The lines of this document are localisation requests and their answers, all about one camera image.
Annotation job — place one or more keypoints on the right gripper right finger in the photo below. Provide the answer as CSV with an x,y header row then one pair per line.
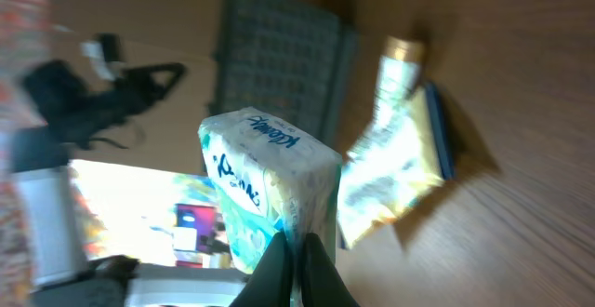
x,y
321,284

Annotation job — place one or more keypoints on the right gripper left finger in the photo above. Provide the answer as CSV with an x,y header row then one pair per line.
x,y
270,285

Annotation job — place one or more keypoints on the teal tissue pack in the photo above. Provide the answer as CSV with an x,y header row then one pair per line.
x,y
270,177

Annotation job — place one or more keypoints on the yellow snack pouch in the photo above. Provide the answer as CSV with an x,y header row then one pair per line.
x,y
401,157

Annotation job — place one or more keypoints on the white green cosmetic tube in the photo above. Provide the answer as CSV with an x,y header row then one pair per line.
x,y
398,70

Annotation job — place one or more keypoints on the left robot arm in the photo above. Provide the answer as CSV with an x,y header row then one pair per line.
x,y
74,115

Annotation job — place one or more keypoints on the grey plastic basket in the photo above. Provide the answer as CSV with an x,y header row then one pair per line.
x,y
286,58

